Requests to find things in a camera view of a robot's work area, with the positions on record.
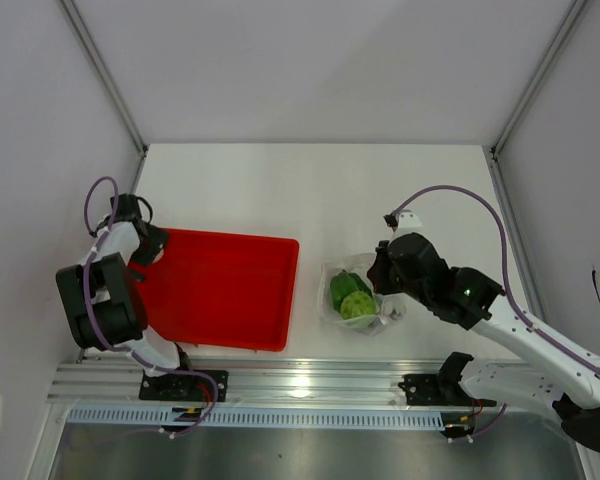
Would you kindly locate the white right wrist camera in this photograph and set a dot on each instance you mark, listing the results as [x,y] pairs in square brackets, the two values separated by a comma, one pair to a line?
[407,221]

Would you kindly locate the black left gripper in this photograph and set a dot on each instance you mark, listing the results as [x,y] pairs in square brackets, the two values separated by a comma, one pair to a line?
[156,241]

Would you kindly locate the green bell pepper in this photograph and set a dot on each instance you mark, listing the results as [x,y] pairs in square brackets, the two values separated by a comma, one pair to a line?
[343,284]

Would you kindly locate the white egg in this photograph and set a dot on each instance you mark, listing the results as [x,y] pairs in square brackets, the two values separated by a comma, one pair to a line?
[158,257]

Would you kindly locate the aluminium corner post right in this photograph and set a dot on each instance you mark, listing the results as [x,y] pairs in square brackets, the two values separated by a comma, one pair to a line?
[550,57]

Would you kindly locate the clear zip top bag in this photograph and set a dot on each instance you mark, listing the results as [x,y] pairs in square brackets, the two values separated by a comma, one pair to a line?
[390,308]

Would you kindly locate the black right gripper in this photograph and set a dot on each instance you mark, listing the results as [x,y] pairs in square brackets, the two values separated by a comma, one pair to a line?
[378,271]

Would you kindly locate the red plastic tray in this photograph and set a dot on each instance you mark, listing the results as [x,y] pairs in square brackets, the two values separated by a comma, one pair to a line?
[222,289]

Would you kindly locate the aluminium corner post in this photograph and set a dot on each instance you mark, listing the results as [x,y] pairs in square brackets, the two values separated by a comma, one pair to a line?
[550,57]
[86,42]

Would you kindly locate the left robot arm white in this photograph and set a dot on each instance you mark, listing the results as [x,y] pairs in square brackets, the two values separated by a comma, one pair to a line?
[100,294]

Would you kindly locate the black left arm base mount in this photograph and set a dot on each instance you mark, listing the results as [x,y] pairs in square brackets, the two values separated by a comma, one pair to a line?
[175,388]

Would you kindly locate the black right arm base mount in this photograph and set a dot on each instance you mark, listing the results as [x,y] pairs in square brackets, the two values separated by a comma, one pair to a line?
[441,388]

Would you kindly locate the light green round vegetable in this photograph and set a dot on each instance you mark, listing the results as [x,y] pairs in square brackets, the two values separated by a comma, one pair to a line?
[357,304]

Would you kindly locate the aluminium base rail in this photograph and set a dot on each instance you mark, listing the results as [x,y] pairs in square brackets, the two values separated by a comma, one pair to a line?
[253,382]

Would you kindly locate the white slotted cable duct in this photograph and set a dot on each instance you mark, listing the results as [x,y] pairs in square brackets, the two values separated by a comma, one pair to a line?
[261,417]

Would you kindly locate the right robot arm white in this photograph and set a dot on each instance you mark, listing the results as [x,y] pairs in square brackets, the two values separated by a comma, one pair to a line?
[564,384]

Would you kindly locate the aluminium corner post left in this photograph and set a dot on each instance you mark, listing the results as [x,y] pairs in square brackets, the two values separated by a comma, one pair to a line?
[86,42]

